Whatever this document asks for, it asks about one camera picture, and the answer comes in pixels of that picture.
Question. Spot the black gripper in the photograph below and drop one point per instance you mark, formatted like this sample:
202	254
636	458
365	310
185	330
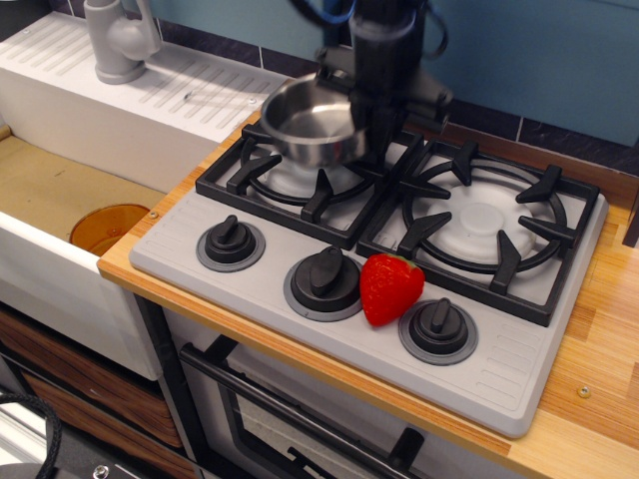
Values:
386	87

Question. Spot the stainless steel pot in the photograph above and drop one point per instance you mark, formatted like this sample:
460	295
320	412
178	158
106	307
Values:
312	125

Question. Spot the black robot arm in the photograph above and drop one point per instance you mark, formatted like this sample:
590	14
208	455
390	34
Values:
393	22

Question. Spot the red plastic strawberry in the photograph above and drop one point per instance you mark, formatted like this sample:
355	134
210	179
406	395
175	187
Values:
389	286

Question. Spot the black middle stove knob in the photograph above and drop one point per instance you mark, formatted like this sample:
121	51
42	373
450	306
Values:
324	286

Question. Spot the black stove knob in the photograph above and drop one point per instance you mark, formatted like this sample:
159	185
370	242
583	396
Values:
324	286
438	332
230	246

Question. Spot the grey toy stove top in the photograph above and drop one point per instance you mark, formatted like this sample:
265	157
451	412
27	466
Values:
498	386

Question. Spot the black left stove knob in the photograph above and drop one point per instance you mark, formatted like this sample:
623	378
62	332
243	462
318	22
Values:
230	246

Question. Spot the black right stove knob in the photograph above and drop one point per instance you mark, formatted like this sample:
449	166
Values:
438	332

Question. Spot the black left burner grate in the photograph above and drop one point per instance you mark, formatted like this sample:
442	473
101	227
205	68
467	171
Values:
331	204

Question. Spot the black burner grate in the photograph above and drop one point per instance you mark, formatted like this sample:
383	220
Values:
331	204
509	236

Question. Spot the black right burner grate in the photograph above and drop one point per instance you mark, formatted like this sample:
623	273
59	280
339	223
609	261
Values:
509	236

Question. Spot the grey toy faucet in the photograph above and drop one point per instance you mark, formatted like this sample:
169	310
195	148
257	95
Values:
121	45

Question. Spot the orange plastic bowl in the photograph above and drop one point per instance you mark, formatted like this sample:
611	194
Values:
99	230

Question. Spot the white toy sink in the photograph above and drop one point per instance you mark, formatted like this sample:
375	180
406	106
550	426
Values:
71	144

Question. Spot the wood drawer fronts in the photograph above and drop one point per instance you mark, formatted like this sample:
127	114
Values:
102	399

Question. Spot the oven door with black handle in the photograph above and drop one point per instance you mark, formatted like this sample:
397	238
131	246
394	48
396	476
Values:
293	426

